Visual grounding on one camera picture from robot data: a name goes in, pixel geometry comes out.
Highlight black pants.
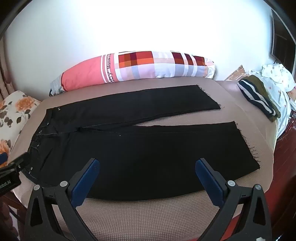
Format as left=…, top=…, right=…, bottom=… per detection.
left=27, top=85, right=260, bottom=202

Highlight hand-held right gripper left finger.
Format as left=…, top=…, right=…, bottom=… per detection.
left=25, top=158, right=100, bottom=241

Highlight pink checkered bolster pillow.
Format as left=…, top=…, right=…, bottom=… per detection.
left=49, top=50, right=216, bottom=96

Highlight olive green garment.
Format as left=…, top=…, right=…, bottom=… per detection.
left=248, top=75, right=281, bottom=122

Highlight brown patterned cloth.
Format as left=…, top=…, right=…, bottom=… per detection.
left=225, top=65, right=250, bottom=81

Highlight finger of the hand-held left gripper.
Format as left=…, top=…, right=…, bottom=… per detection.
left=0, top=152, right=10, bottom=169
left=8, top=152, right=32, bottom=173

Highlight white printed cloth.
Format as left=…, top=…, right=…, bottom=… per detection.
left=261, top=63, right=296, bottom=139

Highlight dark wall frame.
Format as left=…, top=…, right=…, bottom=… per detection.
left=270, top=9, right=296, bottom=70

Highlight white floral pillow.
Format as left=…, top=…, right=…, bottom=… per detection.
left=0, top=90, right=41, bottom=163

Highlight navy white striped garment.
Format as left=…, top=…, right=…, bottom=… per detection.
left=237, top=79, right=277, bottom=117

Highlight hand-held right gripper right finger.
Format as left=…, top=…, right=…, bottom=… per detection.
left=195, top=158, right=272, bottom=241

